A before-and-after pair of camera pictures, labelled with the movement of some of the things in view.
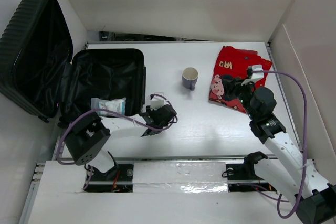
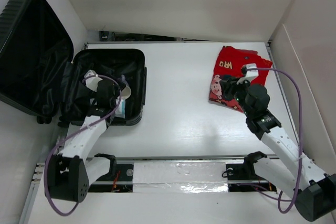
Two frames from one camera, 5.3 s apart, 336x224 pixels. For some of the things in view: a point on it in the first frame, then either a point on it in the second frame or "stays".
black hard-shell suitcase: x=40 y=73 stays
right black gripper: x=234 y=84 stays
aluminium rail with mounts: x=222 y=174 stays
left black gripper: x=150 y=112 → x=116 y=91
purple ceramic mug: x=189 y=76 → x=126 y=92
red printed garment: x=233 y=61 stays
